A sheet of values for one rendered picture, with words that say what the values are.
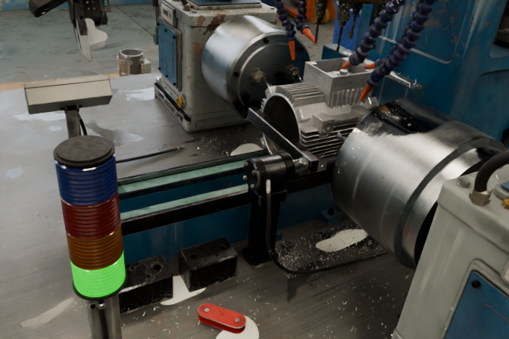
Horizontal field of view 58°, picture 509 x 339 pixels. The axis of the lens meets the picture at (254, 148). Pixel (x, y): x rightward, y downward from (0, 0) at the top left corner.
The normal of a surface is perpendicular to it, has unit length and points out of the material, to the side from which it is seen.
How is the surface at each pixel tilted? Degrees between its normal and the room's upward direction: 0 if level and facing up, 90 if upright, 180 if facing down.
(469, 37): 90
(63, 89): 51
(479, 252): 90
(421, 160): 43
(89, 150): 0
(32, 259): 0
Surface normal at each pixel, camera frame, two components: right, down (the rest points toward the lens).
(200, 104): 0.48, 0.46
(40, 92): 0.41, -0.19
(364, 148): -0.71, -0.31
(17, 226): 0.07, -0.87
